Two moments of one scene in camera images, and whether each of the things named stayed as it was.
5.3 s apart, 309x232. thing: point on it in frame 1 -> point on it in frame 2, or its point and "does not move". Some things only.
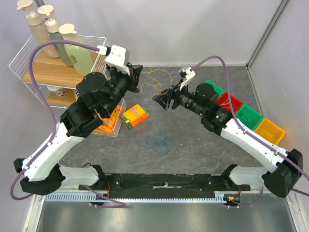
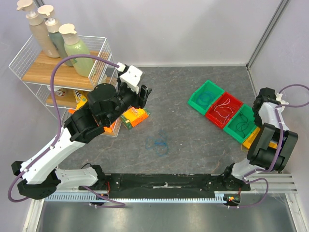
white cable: x=225 y=104 does not move
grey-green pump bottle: x=52 y=27 does not move
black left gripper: x=134 y=71 -> x=140 y=101
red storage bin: x=223 y=102 does not move
